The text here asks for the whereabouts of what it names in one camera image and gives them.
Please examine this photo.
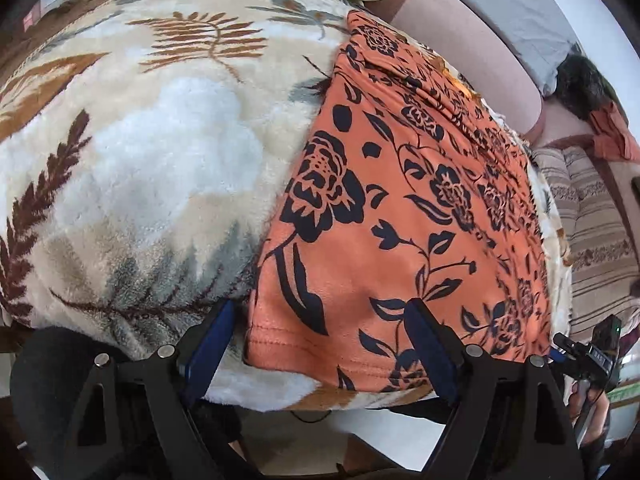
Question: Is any pink brown bolster pillow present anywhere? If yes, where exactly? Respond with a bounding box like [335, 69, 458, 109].
[372, 0, 598, 147]

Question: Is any grey pillow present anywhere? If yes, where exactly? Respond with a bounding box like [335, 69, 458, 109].
[430, 0, 587, 97]

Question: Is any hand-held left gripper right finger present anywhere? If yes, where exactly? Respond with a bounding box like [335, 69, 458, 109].
[405, 298, 587, 480]

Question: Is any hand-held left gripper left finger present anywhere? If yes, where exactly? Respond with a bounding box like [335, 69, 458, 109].
[62, 300, 238, 480]

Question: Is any black cable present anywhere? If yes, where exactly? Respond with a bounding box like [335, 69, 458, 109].
[287, 408, 333, 423]

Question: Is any person's right hand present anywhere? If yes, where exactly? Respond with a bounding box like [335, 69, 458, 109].
[569, 379, 611, 447]

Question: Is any orange floral garment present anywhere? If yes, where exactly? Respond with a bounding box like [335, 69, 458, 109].
[243, 9, 553, 394]

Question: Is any striped beige bedsheet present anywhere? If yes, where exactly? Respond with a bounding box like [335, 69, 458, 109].
[530, 144, 640, 343]

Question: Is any plain orange cloth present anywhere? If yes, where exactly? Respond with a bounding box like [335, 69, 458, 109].
[589, 101, 640, 163]

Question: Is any leaf print fleece blanket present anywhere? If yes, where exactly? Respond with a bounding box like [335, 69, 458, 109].
[0, 0, 573, 410]

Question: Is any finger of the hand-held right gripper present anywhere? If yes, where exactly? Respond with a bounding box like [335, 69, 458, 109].
[549, 334, 596, 376]

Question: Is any dark cloth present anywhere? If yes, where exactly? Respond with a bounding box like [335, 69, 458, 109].
[554, 54, 622, 122]

